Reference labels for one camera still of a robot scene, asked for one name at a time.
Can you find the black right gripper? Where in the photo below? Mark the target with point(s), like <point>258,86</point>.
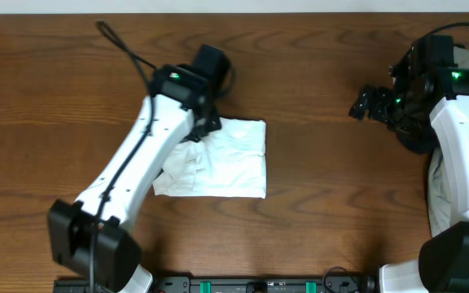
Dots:
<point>411,131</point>

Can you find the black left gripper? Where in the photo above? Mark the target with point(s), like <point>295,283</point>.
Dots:
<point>213,124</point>

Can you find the white t-shirt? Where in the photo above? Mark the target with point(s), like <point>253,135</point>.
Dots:
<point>229,162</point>

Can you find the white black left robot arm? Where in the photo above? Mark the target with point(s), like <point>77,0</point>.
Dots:
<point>91,236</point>

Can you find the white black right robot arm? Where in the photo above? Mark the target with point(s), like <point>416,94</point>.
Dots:
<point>443,261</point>

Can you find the grey crumpled garment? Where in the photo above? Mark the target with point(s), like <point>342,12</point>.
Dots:
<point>448,173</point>

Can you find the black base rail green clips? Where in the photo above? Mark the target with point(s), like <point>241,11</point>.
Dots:
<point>333,283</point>

